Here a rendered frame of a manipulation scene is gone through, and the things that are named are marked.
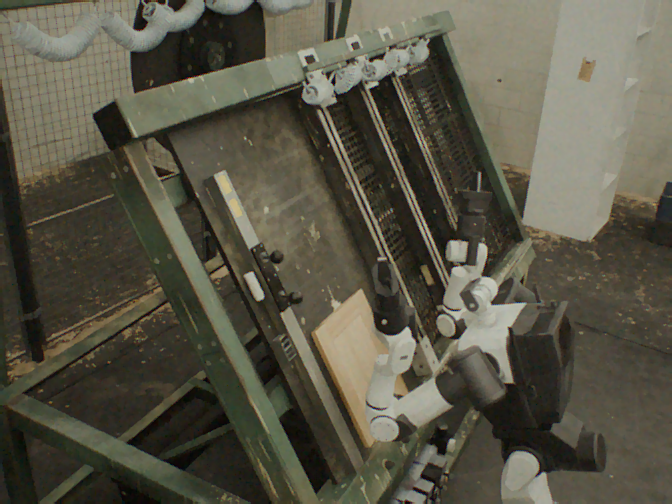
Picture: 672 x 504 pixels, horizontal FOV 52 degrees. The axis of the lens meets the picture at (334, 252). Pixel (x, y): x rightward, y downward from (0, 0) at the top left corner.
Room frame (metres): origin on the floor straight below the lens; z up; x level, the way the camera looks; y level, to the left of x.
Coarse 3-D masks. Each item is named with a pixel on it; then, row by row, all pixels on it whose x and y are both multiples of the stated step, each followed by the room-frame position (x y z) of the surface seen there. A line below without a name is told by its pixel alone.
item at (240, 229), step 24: (216, 192) 1.72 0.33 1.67; (240, 216) 1.72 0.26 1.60; (240, 240) 1.69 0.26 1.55; (264, 288) 1.65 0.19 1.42; (288, 312) 1.65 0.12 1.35; (288, 336) 1.61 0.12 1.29; (312, 360) 1.62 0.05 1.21; (312, 384) 1.58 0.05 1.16; (336, 408) 1.59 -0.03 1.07; (336, 432) 1.54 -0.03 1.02; (360, 456) 1.55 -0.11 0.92
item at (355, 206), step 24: (312, 48) 2.30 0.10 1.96; (312, 72) 2.23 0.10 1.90; (312, 120) 2.22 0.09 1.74; (336, 144) 2.22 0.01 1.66; (336, 168) 2.17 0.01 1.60; (336, 192) 2.17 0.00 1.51; (360, 192) 2.18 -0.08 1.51; (360, 216) 2.13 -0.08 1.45; (360, 240) 2.12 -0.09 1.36; (384, 240) 2.15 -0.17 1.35; (432, 360) 2.01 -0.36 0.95
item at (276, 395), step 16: (432, 96) 3.32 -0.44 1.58; (336, 112) 2.50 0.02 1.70; (384, 112) 2.85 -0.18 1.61; (336, 128) 2.45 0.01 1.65; (176, 176) 1.73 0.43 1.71; (176, 192) 1.68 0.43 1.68; (432, 224) 2.72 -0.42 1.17; (192, 240) 1.65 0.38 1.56; (400, 272) 2.31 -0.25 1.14; (224, 304) 1.61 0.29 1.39; (272, 384) 1.60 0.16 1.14; (272, 400) 1.52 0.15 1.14; (288, 400) 1.56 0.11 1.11
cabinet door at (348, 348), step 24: (336, 312) 1.84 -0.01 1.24; (360, 312) 1.93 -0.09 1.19; (312, 336) 1.72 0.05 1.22; (336, 336) 1.78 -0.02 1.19; (360, 336) 1.87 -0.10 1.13; (336, 360) 1.72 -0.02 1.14; (360, 360) 1.81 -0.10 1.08; (336, 384) 1.68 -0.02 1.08; (360, 384) 1.75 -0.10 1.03; (360, 408) 1.69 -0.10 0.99; (360, 432) 1.64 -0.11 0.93
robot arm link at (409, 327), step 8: (408, 312) 1.49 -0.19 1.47; (408, 320) 1.46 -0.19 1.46; (416, 320) 1.50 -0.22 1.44; (376, 328) 1.45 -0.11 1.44; (384, 328) 1.43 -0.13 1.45; (392, 328) 1.42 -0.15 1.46; (400, 328) 1.43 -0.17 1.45; (408, 328) 1.47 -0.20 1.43; (416, 328) 1.49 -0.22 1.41; (376, 336) 1.50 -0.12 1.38; (384, 336) 1.45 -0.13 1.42; (392, 336) 1.44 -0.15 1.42; (416, 336) 1.50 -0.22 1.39; (384, 344) 1.46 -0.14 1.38
